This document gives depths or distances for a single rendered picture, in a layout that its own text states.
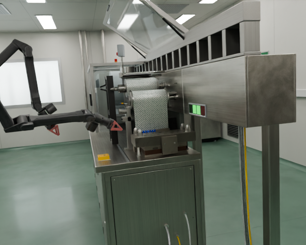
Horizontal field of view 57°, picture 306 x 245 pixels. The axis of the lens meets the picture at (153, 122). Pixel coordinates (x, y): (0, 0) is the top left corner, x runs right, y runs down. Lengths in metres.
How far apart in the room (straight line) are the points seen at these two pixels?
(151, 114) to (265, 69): 0.92
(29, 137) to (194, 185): 6.17
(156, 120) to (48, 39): 5.88
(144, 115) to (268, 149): 0.88
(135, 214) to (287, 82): 1.13
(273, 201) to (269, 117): 0.43
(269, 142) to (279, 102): 0.20
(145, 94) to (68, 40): 5.74
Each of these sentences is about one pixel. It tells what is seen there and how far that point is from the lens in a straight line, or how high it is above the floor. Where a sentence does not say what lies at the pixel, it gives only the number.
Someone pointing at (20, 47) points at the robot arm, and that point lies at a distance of 2.10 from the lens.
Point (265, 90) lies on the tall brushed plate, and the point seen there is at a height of 1.29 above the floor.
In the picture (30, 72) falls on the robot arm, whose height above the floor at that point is 1.48.
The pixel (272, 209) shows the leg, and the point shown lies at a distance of 1.51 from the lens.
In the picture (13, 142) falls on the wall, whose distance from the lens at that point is 7.72.
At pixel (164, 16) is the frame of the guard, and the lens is 1.86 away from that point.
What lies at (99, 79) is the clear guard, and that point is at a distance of 2.91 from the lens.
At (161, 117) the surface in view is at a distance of 1.95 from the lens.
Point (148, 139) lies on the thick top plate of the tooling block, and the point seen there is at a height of 1.01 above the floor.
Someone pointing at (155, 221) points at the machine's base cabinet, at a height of 0.50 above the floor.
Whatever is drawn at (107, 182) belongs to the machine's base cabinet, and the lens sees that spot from 1.71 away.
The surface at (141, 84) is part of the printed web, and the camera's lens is 2.16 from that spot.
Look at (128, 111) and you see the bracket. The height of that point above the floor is 1.18.
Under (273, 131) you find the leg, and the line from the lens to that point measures 1.41.
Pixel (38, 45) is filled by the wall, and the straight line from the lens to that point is 7.57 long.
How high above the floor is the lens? 1.34
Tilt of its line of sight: 8 degrees down
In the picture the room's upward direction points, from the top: 4 degrees counter-clockwise
